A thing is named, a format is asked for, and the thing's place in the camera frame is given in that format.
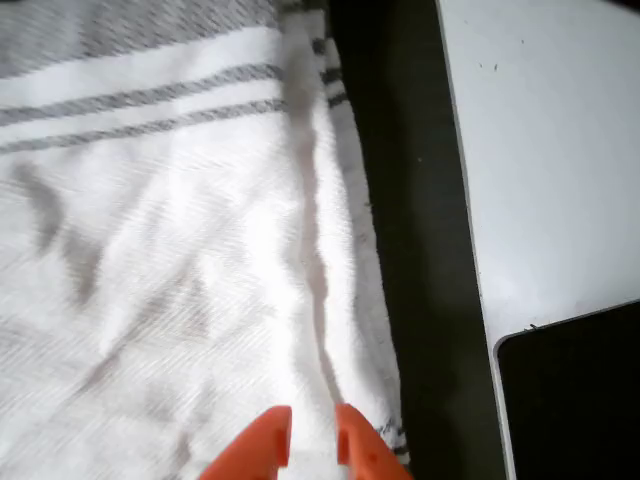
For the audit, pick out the white grey-striped towel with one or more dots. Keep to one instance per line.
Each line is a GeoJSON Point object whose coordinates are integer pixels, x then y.
{"type": "Point", "coordinates": [175, 250]}

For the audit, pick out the dark desk mat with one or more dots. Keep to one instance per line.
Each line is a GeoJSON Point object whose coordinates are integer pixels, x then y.
{"type": "Point", "coordinates": [425, 250]}

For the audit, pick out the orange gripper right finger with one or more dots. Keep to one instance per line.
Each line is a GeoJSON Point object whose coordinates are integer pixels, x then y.
{"type": "Point", "coordinates": [362, 450]}

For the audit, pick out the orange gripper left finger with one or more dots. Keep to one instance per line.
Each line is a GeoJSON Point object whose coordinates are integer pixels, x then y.
{"type": "Point", "coordinates": [262, 445]}

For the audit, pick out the black flat tablet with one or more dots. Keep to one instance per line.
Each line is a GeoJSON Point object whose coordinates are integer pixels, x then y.
{"type": "Point", "coordinates": [575, 400]}

